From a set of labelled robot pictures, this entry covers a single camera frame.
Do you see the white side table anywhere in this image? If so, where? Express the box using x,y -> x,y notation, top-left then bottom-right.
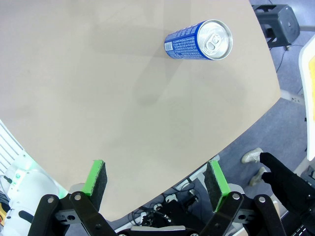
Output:
298,33 -> 315,161

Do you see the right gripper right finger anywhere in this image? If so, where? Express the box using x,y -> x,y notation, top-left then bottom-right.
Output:
199,160 -> 287,236

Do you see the beige sneaker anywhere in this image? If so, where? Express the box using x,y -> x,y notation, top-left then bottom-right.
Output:
249,167 -> 268,187
241,147 -> 264,165

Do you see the white slatted panel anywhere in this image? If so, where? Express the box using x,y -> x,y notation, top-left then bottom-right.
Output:
0,119 -> 26,174

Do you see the dark blue drink can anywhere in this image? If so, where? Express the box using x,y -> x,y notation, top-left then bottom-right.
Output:
164,19 -> 233,61

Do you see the person in black trousers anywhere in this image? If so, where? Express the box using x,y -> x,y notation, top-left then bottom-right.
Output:
259,151 -> 315,236

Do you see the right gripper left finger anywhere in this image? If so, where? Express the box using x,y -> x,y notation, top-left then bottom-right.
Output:
27,159 -> 116,236

